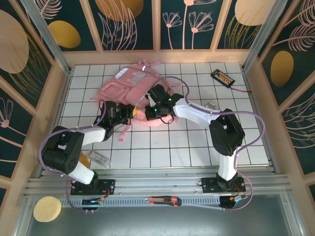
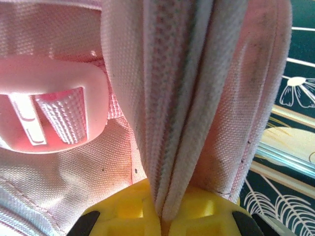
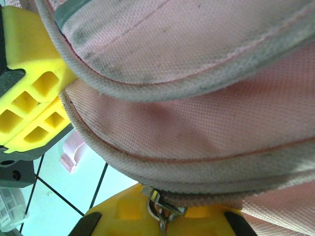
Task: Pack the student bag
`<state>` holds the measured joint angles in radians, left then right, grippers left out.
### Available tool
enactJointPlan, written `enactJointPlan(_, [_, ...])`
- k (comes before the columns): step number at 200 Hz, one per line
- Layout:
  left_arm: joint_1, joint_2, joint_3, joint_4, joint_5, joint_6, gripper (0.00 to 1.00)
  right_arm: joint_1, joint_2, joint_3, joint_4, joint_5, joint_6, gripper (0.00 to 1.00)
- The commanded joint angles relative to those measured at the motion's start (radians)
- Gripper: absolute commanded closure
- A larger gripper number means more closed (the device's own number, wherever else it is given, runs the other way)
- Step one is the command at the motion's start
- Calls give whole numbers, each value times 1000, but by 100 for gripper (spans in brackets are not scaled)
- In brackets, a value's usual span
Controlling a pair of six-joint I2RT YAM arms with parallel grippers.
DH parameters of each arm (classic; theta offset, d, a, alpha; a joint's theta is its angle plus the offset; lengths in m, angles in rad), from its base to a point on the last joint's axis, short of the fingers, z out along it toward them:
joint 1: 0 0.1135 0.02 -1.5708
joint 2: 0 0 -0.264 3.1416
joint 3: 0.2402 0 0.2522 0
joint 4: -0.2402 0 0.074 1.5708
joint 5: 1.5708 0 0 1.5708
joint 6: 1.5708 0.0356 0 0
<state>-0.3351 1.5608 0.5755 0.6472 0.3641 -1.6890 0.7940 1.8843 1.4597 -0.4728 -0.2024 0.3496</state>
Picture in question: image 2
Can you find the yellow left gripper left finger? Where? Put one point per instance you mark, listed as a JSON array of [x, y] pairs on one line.
[[123, 216]]

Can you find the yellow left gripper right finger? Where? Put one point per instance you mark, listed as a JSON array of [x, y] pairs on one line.
[[209, 221]]

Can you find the pink student backpack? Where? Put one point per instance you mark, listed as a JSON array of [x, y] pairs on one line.
[[147, 86]]

